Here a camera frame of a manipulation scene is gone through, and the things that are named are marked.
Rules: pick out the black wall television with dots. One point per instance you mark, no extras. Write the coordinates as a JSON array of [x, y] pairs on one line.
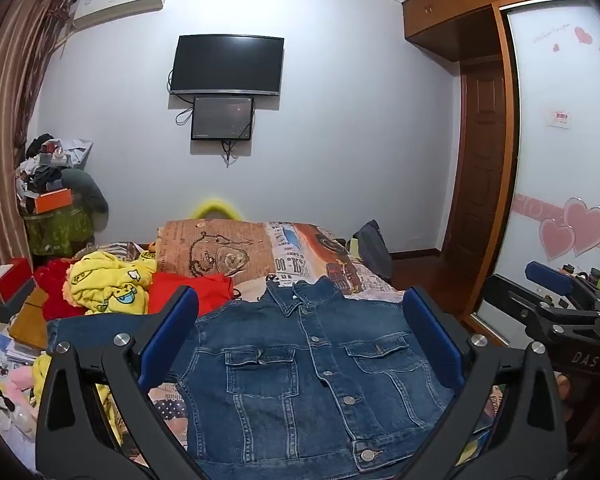
[[227, 65]]

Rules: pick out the dark grey cushion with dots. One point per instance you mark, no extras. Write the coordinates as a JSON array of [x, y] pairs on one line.
[[372, 250]]

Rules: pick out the dark grey coat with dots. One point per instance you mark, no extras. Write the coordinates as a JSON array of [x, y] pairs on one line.
[[87, 190]]

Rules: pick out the pink plush toy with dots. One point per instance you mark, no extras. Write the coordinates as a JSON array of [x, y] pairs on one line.
[[17, 382]]

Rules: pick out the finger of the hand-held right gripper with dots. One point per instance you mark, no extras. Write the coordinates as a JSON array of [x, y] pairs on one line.
[[550, 275], [535, 312]]

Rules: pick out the red fleece garment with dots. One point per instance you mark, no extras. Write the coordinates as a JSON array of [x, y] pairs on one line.
[[212, 292]]

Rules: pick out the brown cardboard box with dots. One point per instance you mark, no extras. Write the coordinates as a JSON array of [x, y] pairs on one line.
[[30, 320]]

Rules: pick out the small black wall monitor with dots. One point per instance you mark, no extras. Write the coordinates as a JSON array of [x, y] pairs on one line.
[[222, 117]]

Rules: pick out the brown striped curtain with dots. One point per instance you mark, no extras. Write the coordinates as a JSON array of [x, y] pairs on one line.
[[5, 135]]

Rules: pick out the blue denim jacket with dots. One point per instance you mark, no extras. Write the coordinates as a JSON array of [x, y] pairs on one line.
[[280, 385]]

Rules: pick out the beige cloth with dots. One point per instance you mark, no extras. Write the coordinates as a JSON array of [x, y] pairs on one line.
[[250, 290]]

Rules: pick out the grey striped cloth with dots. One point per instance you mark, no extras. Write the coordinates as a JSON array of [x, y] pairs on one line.
[[115, 250]]

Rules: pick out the yellow cartoon print garment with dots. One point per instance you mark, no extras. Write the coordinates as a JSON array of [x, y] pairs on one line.
[[110, 285]]

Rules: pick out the red white sticker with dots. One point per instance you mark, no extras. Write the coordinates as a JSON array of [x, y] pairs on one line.
[[560, 120]]

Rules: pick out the pile of dark clothes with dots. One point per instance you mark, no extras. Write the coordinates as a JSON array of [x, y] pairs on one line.
[[42, 160]]

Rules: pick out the orange box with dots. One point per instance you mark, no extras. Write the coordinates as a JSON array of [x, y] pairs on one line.
[[54, 201]]

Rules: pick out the red box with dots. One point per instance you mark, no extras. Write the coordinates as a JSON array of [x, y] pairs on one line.
[[15, 272]]

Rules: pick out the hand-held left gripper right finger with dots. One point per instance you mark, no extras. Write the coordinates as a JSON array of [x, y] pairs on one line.
[[432, 335]]

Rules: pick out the white air conditioner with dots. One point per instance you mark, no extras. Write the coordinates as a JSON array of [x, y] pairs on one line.
[[120, 2]]

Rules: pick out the wooden overhead cabinet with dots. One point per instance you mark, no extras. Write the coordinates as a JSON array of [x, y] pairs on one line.
[[455, 5]]

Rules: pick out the green patterned bag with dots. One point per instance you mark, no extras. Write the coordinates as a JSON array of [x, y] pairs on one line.
[[55, 232]]

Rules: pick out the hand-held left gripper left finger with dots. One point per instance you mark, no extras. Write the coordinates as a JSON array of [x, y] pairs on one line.
[[172, 330]]

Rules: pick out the yellow curved tube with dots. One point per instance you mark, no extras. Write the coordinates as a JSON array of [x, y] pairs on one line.
[[217, 206]]

